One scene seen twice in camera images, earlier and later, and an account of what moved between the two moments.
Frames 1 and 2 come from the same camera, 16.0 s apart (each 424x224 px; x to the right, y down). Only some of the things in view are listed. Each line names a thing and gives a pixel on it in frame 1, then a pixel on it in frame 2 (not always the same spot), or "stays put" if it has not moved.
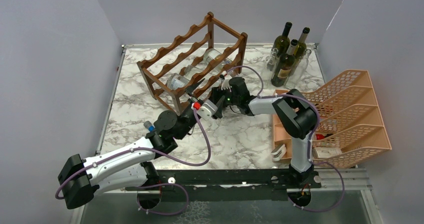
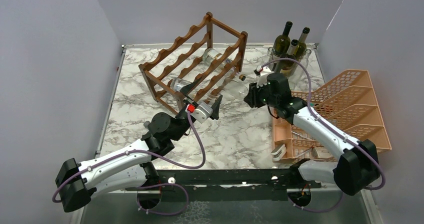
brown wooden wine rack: (192, 63) stays put
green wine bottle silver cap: (302, 45) stays put
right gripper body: (218, 93) → (260, 95)
